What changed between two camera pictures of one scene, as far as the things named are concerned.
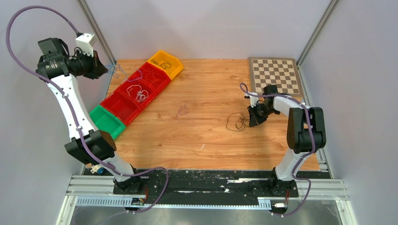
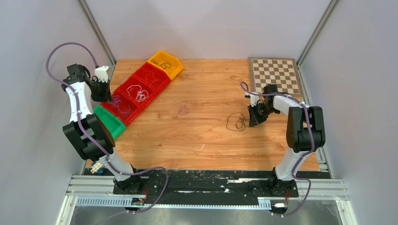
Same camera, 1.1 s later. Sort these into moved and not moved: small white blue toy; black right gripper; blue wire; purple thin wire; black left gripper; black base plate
Moved: blue wire; black left gripper
Not moved: black base plate; black right gripper; purple thin wire; small white blue toy
